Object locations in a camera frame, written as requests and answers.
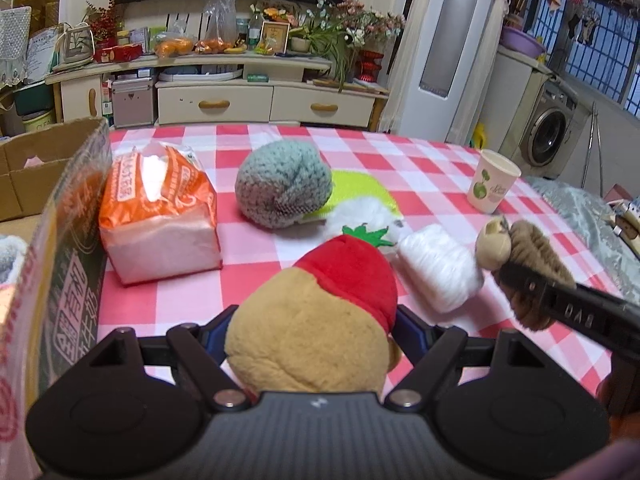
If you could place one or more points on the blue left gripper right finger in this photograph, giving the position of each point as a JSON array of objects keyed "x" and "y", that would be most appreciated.
[{"x": 413, "y": 336}]

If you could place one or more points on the orange tissue pack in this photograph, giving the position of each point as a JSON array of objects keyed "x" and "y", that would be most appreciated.
[{"x": 158, "y": 217}]

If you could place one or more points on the green waste bin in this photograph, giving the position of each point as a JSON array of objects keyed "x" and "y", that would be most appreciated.
[{"x": 38, "y": 120}]

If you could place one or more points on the clear plastic bag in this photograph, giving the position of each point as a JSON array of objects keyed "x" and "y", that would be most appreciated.
[{"x": 221, "y": 20}]

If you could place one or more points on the cream TV cabinet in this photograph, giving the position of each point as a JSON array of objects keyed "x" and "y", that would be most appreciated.
[{"x": 270, "y": 90}]

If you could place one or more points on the pink storage box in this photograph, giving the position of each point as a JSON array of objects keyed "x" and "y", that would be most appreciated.
[{"x": 134, "y": 102}]

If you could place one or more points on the red gift box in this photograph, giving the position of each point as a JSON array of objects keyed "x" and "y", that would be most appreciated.
[{"x": 122, "y": 53}]

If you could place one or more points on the brown fuzzy scrunchie toy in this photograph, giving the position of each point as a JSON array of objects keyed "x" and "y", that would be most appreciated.
[{"x": 514, "y": 252}]

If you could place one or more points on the white fluffy sock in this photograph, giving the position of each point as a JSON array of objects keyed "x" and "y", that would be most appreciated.
[{"x": 441, "y": 271}]

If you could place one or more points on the red white checkered tablecloth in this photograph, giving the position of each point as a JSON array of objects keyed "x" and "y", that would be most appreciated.
[{"x": 391, "y": 183}]

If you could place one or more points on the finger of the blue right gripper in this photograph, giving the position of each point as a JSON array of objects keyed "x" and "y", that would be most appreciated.
[{"x": 605, "y": 319}]

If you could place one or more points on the silver washing machine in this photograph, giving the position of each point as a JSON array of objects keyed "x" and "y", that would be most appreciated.
[{"x": 548, "y": 118}]

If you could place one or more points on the purple plastic basin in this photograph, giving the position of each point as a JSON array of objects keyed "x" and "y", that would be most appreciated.
[{"x": 516, "y": 40}]

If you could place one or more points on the yellow-green cloth pad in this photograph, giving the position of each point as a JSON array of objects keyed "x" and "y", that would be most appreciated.
[{"x": 348, "y": 185}]

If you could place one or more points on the wooden photo frame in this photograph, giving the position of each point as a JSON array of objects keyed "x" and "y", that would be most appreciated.
[{"x": 274, "y": 37}]

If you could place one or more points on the potted flower plant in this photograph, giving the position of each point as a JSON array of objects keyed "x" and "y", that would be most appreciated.
[{"x": 338, "y": 31}]

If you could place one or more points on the bag of oranges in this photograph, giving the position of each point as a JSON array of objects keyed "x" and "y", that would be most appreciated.
[{"x": 172, "y": 47}]

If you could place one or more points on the grey-green knitted hat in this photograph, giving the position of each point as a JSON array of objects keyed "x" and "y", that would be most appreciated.
[{"x": 281, "y": 182}]

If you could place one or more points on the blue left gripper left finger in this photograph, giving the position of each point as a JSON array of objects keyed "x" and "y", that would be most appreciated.
[{"x": 213, "y": 334}]

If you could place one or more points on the white paper cup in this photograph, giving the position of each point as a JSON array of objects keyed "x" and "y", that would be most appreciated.
[{"x": 493, "y": 178}]

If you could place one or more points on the brown cardboard box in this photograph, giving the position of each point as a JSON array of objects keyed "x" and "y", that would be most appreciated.
[{"x": 56, "y": 174}]

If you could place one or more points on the light blue fluffy plush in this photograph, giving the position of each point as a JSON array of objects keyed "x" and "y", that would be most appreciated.
[{"x": 12, "y": 255}]

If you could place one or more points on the tan strawberry plush toy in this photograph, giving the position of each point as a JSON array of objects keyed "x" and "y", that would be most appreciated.
[{"x": 323, "y": 324}]

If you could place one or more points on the red vase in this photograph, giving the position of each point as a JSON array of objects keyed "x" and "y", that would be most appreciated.
[{"x": 368, "y": 65}]

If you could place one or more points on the white standing air conditioner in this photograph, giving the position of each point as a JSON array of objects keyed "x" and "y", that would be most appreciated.
[{"x": 441, "y": 71}]

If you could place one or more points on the grey quilted blanket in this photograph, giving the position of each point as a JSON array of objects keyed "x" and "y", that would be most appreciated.
[{"x": 587, "y": 215}]

